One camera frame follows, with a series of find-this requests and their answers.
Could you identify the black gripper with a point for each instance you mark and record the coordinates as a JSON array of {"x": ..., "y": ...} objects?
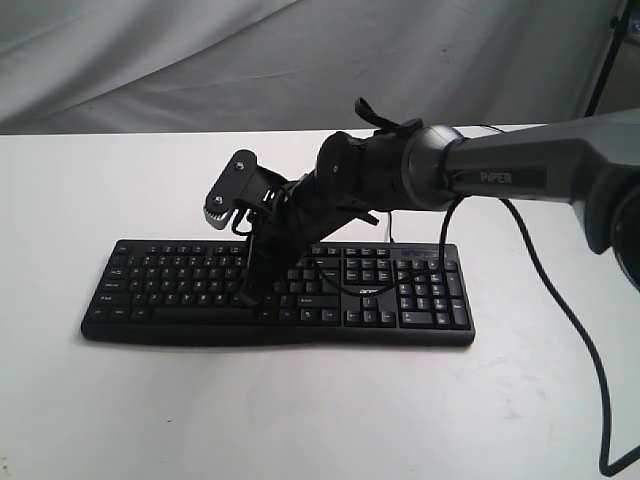
[{"x": 352, "y": 176}]

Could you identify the black computer keyboard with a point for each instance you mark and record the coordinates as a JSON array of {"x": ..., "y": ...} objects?
[{"x": 186, "y": 293}]

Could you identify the white backdrop cloth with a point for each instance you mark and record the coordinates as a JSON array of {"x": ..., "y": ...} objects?
[{"x": 70, "y": 67}]

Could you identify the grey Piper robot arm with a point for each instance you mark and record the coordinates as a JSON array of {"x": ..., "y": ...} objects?
[{"x": 591, "y": 163}]

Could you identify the black tripod stand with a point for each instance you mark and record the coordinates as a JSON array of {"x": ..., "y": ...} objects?
[{"x": 618, "y": 25}]

